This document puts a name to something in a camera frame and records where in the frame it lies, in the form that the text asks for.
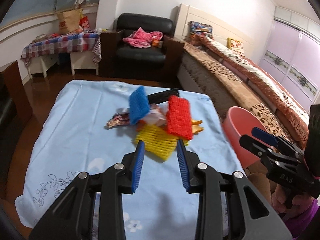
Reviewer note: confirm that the pink clothes on armchair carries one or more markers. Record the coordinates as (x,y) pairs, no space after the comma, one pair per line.
(141,39)

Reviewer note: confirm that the yellow foam fruit net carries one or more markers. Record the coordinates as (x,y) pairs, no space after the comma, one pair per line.
(157,141)

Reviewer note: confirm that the black leather armchair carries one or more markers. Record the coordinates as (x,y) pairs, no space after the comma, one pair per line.
(120,60)

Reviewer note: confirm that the red foam fruit net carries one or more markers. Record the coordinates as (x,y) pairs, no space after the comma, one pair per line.
(179,118)

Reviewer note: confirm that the yellow floral pillow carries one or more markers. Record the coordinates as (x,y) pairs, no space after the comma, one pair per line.
(236,46)

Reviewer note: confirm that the person's right hand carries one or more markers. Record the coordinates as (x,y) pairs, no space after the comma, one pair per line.
(300,203)

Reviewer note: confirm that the pink white bag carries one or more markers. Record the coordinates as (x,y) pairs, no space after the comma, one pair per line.
(157,115)

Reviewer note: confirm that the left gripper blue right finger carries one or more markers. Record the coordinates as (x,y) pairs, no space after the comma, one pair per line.
(183,165)

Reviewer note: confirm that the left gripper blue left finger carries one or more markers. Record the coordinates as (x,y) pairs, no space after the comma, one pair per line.
(136,165)

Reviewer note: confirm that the white bed headboard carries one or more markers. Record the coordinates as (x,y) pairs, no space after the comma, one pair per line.
(221,30)

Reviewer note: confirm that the snack wrapper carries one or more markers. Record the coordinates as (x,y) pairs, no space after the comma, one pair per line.
(121,118)

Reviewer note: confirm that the black foam fruit net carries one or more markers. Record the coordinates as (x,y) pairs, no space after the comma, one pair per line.
(161,97)

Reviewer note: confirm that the colourful cartoon pillow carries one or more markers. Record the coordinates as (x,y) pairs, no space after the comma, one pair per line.
(197,28)

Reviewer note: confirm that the bed with brown blanket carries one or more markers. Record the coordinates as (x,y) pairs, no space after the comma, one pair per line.
(203,71)

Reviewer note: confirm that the blue foam fruit net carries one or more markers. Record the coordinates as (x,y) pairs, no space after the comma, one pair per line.
(139,105)

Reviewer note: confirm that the orange peel piece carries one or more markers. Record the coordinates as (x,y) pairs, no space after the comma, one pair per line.
(195,122)
(196,129)

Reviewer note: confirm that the floral quilt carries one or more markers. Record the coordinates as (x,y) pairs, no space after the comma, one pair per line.
(271,88)

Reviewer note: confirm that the plaid tablecloth side table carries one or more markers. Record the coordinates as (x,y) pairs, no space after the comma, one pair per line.
(82,47)

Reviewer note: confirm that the pink plastic trash bucket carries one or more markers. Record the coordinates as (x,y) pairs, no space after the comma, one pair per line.
(238,122)

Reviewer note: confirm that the brown paper bag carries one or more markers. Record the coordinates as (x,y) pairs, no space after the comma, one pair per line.
(69,20)

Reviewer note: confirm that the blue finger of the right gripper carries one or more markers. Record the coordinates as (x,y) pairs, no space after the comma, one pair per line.
(276,149)
(264,136)

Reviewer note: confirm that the orange box on armchair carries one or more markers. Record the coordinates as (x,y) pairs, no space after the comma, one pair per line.
(157,43)

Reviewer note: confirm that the red gift bag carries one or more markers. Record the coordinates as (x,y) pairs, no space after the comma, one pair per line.
(84,23)

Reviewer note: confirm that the purple wardrobe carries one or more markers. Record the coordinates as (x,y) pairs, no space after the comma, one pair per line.
(292,55)

